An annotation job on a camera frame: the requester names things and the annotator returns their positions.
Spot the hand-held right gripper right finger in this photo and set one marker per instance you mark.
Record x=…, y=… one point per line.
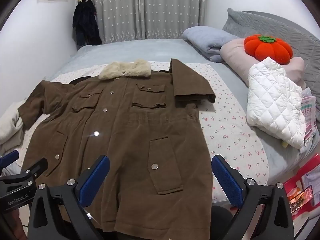
x=227, y=180

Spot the grey bed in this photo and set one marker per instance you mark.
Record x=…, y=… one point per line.
x=150, y=50

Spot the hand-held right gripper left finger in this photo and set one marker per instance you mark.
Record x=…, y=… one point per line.
x=95, y=178

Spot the pink pillow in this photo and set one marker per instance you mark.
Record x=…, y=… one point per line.
x=232, y=51

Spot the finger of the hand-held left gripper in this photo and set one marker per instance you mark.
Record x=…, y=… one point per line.
x=37, y=167
x=10, y=158

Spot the red box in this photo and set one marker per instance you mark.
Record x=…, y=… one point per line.
x=297, y=180

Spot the orange pumpkin cushion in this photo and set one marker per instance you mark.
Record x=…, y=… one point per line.
x=270, y=50

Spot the brown coat with fur collar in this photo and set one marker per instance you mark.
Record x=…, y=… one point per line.
x=120, y=130

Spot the cherry print bed sheet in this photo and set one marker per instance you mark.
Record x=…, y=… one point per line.
x=225, y=130

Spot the cream folded cloth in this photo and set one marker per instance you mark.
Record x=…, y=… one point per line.
x=10, y=125

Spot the patterned pink cloth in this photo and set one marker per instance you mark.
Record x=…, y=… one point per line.
x=308, y=112

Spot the folded blue-grey blanket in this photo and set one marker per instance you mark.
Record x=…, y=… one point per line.
x=207, y=36

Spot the small yellow object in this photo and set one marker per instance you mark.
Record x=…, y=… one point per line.
x=284, y=144

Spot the grey quilted pillow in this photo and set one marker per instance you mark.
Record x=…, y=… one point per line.
x=275, y=27

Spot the white quilted jacket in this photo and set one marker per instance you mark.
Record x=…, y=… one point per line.
x=272, y=102

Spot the dark hanging clothes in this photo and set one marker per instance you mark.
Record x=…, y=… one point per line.
x=86, y=22

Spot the grey star print curtain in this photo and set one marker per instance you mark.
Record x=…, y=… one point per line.
x=150, y=10

